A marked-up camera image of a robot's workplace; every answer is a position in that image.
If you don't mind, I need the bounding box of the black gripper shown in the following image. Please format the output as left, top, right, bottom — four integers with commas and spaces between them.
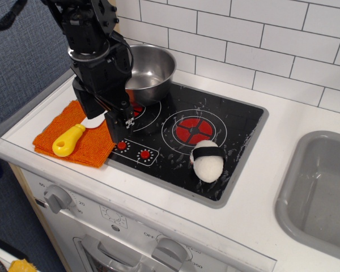
70, 31, 134, 143

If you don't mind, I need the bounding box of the white sushi with black band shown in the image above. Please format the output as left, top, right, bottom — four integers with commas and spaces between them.
190, 140, 225, 183

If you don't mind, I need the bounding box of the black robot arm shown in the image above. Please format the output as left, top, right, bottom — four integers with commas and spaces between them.
44, 1, 134, 143

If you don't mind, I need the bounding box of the black toy stovetop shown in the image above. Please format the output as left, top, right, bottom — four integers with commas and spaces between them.
107, 83, 269, 209

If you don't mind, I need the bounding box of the orange folded cloth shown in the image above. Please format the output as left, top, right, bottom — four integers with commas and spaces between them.
33, 101, 116, 168

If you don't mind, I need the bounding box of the stainless steel pot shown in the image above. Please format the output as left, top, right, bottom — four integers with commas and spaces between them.
125, 44, 177, 107

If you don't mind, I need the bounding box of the grey left oven knob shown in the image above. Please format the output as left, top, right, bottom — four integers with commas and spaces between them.
44, 185, 72, 214

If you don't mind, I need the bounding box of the grey oven knob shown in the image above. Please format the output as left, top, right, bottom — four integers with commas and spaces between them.
44, 185, 72, 214
151, 238, 188, 271

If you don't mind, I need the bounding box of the white toy oven front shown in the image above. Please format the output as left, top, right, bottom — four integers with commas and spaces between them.
23, 171, 275, 271

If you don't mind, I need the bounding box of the grey right oven knob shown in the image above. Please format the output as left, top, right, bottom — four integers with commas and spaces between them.
151, 238, 188, 271

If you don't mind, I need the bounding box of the grey sink basin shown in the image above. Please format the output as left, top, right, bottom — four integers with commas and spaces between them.
275, 131, 340, 259

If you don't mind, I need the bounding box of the yellow handled toy knife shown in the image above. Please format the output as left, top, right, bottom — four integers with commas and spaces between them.
52, 114, 104, 157

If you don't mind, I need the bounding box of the black cable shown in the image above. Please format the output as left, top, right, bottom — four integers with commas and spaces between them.
0, 0, 28, 31

